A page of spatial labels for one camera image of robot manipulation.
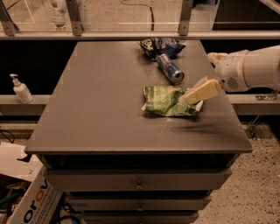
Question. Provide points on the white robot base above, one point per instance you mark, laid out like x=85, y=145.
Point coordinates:
x=60, y=9

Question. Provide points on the top drawer knob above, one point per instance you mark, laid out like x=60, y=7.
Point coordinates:
x=139, y=185

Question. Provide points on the middle drawer knob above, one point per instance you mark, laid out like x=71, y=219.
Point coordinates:
x=140, y=208

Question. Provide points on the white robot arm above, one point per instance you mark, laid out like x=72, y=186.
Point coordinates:
x=262, y=68

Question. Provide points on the white pump bottle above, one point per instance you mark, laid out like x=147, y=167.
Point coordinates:
x=21, y=90

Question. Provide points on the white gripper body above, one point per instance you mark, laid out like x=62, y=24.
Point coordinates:
x=229, y=71

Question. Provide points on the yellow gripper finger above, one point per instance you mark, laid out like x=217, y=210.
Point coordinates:
x=204, y=89
x=215, y=57

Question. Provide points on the green jalapeno chip bag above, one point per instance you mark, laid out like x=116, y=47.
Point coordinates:
x=164, y=101

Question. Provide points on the drawer knob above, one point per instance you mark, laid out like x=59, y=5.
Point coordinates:
x=139, y=185
x=140, y=208

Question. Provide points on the white cardboard box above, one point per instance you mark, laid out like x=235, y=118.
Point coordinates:
x=26, y=196

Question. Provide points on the redbull can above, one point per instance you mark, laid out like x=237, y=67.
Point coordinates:
x=170, y=70

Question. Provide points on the grey metal railing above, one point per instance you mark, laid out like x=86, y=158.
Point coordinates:
x=141, y=19

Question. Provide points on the blue chip bag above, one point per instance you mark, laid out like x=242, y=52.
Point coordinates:
x=154, y=47

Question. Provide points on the grey drawer cabinet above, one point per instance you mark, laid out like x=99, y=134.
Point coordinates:
x=96, y=142

